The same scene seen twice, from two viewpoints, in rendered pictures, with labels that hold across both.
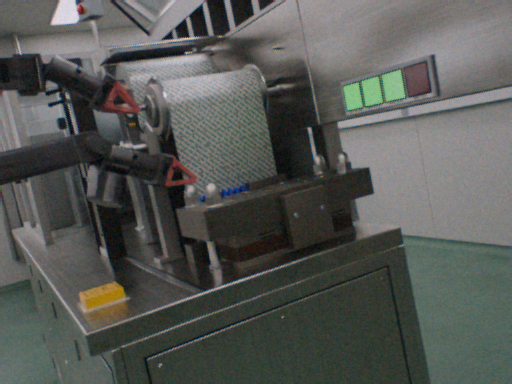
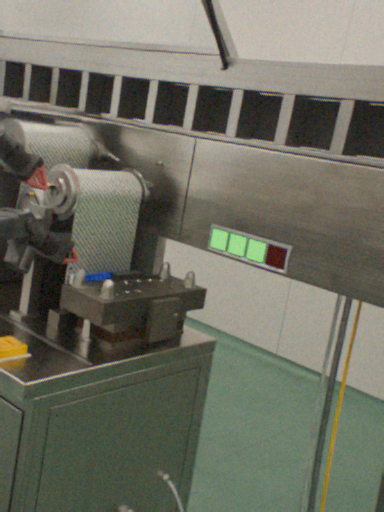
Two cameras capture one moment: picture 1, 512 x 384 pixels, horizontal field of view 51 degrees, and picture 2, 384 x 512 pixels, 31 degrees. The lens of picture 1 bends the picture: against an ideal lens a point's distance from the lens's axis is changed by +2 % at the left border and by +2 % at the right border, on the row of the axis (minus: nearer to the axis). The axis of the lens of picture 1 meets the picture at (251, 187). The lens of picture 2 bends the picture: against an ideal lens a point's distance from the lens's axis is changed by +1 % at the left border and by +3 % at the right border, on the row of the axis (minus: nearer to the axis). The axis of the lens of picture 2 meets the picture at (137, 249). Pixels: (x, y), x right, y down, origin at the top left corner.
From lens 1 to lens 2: 84 cm
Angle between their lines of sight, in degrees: 22
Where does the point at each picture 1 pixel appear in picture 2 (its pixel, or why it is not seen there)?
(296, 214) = (158, 317)
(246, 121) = (124, 220)
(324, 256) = (169, 353)
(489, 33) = (335, 256)
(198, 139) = (89, 228)
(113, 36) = not seen: outside the picture
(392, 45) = (265, 224)
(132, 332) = (50, 388)
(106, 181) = (24, 252)
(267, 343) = (118, 409)
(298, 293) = (146, 377)
